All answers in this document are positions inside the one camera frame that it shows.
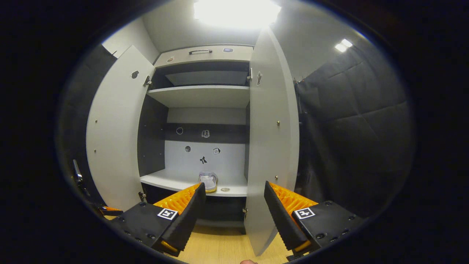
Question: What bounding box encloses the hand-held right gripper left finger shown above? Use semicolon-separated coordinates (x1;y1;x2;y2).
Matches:
109;182;207;257

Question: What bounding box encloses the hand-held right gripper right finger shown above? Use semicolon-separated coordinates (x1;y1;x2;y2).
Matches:
264;181;367;257

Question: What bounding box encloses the white canvas shoe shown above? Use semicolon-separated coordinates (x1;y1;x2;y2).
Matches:
199;171;218;193

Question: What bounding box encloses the grey cabinet door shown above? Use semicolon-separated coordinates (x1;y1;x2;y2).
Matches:
244;27;300;256
86;45;156;211

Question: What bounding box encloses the grey shoe cabinet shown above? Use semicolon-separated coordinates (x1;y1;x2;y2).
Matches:
137;45;254;235

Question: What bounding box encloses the grey cabinet drawer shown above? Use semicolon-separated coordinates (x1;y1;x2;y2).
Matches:
154;45;254;68

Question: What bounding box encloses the black backdrop cloth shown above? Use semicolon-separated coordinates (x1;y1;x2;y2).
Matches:
293;37;416;220
57;44;118;206

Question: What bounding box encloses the small ceiling light panel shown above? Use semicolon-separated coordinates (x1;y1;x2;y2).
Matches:
335;38;353;52

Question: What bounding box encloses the large ceiling light panel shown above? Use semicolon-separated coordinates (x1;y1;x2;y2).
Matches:
193;0;282;30

